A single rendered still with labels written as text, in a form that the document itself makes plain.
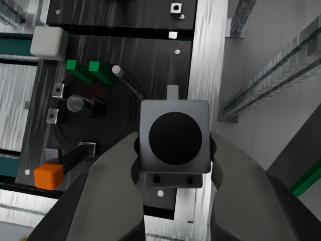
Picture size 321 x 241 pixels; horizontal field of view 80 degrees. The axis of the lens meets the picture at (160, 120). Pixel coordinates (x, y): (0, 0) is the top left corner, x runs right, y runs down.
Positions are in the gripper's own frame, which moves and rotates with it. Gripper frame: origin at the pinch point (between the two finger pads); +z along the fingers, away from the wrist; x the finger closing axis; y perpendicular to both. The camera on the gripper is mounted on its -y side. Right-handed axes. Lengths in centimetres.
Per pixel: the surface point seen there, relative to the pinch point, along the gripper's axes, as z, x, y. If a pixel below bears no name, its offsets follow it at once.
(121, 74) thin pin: 6.9, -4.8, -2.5
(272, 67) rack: 5.6, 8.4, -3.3
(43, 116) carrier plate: 14.8, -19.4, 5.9
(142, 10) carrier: 22.7, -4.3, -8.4
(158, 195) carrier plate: 7.3, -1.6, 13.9
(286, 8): 33.4, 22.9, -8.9
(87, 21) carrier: 22.7, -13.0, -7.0
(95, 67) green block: 10.6, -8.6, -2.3
